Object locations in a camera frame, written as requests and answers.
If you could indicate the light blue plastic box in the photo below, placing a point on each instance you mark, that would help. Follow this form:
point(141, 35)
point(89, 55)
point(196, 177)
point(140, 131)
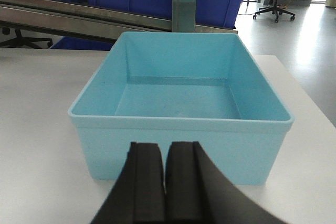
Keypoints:
point(171, 87)

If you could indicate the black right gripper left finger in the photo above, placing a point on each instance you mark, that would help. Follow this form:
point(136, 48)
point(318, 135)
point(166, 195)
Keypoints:
point(138, 194)

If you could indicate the black chair base left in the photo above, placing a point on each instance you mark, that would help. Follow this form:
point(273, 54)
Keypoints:
point(20, 41)

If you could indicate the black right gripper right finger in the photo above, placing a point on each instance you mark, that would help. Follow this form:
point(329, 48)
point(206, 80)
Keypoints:
point(198, 192)

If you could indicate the blue crate below shelf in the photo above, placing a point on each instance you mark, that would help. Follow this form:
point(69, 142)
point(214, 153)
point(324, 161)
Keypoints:
point(73, 43)

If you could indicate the stainless steel shelf rack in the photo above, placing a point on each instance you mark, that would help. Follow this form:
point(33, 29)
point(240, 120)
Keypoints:
point(87, 22)

